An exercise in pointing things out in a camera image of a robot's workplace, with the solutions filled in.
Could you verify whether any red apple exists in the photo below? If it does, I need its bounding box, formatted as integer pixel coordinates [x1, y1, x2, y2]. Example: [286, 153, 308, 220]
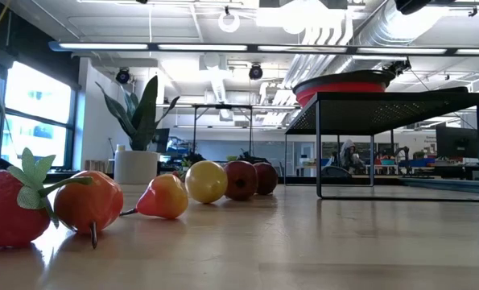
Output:
[223, 159, 260, 201]

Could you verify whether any yellow toy lemon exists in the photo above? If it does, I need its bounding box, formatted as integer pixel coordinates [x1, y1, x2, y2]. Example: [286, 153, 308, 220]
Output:
[184, 159, 229, 205]

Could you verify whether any orange toy fruit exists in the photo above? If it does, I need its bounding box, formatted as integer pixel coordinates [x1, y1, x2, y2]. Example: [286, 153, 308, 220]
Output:
[119, 172, 190, 220]
[53, 170, 125, 250]

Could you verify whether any red collapsible colander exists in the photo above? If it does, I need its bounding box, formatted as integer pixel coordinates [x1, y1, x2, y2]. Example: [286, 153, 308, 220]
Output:
[292, 69, 398, 109]

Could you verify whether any dark red toy plum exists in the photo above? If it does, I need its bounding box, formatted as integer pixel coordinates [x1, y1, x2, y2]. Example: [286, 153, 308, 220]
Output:
[253, 161, 279, 196]

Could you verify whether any small background potted plant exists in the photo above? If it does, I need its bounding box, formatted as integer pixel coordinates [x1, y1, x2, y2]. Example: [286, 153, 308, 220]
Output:
[182, 151, 207, 163]

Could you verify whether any black round ceiling spotlight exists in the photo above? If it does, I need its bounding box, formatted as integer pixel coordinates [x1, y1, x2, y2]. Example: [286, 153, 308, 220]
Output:
[248, 63, 264, 81]
[114, 67, 131, 85]

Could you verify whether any small black monitor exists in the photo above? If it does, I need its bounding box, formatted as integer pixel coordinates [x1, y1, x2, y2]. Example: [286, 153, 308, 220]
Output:
[153, 127, 171, 153]

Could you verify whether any green snake plant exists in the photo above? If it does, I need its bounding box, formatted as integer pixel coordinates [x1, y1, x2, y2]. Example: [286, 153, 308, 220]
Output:
[95, 75, 181, 152]

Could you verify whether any black office chair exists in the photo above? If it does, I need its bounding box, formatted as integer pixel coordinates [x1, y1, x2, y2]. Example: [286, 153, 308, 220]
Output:
[320, 164, 353, 178]

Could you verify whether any white plant pot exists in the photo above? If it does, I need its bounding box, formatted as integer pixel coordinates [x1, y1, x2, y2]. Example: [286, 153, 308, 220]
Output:
[114, 150, 161, 185]

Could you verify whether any person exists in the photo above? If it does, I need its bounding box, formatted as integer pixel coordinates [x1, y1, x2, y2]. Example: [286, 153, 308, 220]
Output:
[338, 139, 365, 174]

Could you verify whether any white globe ceiling lamp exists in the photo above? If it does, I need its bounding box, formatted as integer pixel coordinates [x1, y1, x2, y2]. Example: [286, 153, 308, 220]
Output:
[217, 10, 241, 34]

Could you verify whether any black overhead light bar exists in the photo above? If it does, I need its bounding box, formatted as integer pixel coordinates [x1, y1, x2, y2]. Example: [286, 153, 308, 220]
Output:
[47, 39, 479, 58]

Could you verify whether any black perforated metal stand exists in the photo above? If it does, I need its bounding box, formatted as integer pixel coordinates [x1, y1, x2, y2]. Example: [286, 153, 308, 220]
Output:
[285, 86, 479, 202]

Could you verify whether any large black monitor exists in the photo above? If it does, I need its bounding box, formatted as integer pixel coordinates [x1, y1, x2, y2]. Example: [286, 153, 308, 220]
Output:
[435, 125, 479, 160]

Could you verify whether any black metal frame table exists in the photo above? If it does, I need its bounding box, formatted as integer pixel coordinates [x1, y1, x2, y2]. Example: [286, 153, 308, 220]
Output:
[190, 102, 255, 156]

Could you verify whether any silver air duct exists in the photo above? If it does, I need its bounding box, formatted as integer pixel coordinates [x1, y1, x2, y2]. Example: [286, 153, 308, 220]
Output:
[291, 0, 433, 81]

